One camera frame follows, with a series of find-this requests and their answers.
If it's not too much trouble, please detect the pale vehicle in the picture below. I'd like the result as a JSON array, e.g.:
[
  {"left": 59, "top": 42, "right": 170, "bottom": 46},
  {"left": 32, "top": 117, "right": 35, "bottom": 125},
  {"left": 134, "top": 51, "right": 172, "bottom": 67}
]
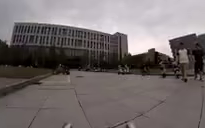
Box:
[{"left": 117, "top": 63, "right": 131, "bottom": 75}]

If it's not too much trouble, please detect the grey paved plaza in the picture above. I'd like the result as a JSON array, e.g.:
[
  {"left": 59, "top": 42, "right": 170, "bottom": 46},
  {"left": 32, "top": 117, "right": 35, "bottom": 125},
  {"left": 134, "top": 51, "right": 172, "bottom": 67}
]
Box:
[{"left": 0, "top": 69, "right": 205, "bottom": 128}]

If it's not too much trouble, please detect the low dark building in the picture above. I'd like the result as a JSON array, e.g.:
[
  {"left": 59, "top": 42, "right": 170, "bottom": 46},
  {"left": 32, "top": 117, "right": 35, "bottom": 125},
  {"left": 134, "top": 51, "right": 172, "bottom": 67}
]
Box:
[{"left": 132, "top": 47, "right": 173, "bottom": 67}]

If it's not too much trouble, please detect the large pale building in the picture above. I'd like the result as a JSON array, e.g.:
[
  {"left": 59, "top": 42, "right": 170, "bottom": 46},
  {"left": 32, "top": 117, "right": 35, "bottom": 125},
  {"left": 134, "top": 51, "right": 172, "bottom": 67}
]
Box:
[{"left": 10, "top": 21, "right": 129, "bottom": 68}]

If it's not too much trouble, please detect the person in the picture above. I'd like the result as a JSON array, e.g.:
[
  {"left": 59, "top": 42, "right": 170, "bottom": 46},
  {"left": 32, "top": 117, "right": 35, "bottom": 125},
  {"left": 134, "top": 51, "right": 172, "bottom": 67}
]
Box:
[
  {"left": 191, "top": 42, "right": 205, "bottom": 82},
  {"left": 175, "top": 42, "right": 191, "bottom": 83},
  {"left": 158, "top": 58, "right": 168, "bottom": 79}
]

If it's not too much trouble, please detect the robot's own part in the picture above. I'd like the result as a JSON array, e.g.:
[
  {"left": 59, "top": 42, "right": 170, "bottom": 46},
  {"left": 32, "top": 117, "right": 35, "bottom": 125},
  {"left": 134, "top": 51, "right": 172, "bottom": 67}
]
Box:
[
  {"left": 62, "top": 122, "right": 74, "bottom": 128},
  {"left": 125, "top": 122, "right": 137, "bottom": 128}
]

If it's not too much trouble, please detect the grey kerb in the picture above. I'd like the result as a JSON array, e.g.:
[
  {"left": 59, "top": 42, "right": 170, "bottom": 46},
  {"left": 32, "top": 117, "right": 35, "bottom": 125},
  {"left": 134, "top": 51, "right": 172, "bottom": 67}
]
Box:
[{"left": 0, "top": 72, "right": 55, "bottom": 102}]

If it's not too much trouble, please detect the grass strip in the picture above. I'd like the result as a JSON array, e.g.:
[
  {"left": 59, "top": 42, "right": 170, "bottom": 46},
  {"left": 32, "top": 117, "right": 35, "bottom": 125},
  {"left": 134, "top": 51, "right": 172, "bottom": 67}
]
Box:
[{"left": 0, "top": 64, "right": 55, "bottom": 80}]

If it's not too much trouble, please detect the dark tall building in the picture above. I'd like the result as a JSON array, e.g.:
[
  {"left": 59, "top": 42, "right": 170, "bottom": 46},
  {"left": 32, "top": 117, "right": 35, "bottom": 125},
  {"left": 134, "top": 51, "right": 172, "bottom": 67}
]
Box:
[{"left": 168, "top": 31, "right": 205, "bottom": 68}]

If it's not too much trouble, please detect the row of dark trees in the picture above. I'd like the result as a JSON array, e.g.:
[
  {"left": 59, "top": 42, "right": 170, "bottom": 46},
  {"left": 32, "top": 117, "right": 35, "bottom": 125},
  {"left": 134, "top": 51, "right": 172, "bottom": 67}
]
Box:
[{"left": 0, "top": 36, "right": 91, "bottom": 70}]

